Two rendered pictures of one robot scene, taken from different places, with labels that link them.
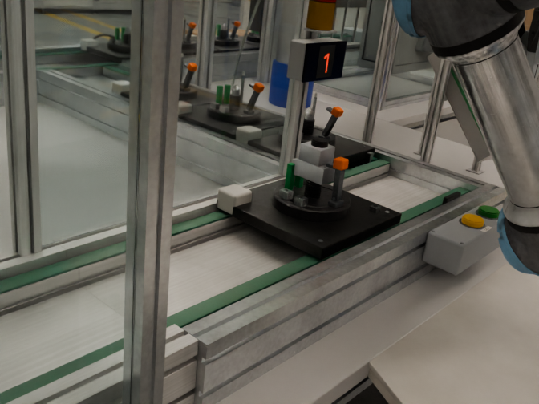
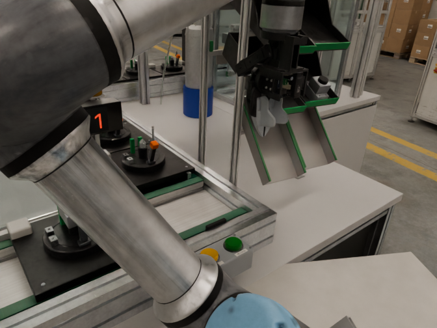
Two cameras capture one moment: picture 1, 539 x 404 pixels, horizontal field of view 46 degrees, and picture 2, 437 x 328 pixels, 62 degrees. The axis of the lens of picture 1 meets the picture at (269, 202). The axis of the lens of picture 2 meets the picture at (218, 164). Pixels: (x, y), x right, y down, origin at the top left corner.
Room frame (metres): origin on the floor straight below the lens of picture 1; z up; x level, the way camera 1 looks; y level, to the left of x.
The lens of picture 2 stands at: (0.49, -0.51, 1.52)
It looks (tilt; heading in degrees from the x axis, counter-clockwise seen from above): 27 degrees down; 11
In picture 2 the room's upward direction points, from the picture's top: 3 degrees clockwise
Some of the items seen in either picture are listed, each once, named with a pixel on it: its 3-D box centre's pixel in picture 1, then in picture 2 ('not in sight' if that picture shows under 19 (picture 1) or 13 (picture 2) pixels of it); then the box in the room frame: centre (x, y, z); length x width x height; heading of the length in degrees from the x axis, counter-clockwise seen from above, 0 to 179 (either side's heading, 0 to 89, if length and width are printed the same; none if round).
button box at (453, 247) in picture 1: (468, 237); (208, 267); (1.09, -0.38, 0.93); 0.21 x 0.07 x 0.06; 141
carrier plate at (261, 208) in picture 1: (310, 210); (77, 241); (1.06, -0.07, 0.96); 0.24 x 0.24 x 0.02; 51
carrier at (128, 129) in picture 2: not in sight; (110, 125); (1.61, 0.12, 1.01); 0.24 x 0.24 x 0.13; 51
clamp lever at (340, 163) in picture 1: (334, 178); (80, 223); (1.04, -0.11, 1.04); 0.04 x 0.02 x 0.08; 51
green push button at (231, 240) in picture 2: (488, 213); (233, 245); (1.15, -0.42, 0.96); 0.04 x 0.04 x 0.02
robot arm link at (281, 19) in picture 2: not in sight; (282, 18); (1.19, -0.47, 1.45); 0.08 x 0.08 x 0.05
